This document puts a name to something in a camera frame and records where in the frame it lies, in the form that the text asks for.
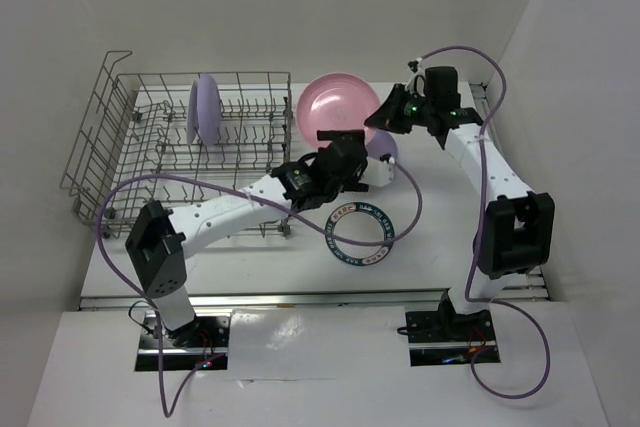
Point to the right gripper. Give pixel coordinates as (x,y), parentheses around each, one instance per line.
(388,116)

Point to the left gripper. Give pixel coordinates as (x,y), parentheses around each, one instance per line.
(352,181)

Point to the purple plate front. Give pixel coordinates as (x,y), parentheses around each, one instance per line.
(379,143)

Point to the purple plate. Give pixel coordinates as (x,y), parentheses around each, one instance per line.
(208,110)
(379,143)

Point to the pink plate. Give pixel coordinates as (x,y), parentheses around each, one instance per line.
(332,102)

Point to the white plate green rim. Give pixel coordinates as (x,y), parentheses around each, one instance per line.
(362,222)

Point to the grey wire dish rack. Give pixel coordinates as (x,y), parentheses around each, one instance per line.
(134,128)

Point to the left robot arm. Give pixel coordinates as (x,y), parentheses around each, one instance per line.
(162,238)

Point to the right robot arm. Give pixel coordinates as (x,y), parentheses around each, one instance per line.
(515,224)

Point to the pale lilac plate rear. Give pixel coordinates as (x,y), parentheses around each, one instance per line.
(192,114)

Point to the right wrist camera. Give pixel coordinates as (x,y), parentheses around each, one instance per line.
(415,69)

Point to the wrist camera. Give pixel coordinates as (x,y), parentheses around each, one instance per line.
(415,69)
(379,172)

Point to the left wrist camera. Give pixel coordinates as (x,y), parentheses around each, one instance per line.
(379,172)

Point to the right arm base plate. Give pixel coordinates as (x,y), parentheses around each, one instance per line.
(431,344)

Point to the aluminium rail frame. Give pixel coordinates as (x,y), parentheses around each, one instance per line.
(249,268)

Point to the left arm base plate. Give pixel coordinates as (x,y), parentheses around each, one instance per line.
(209,344)

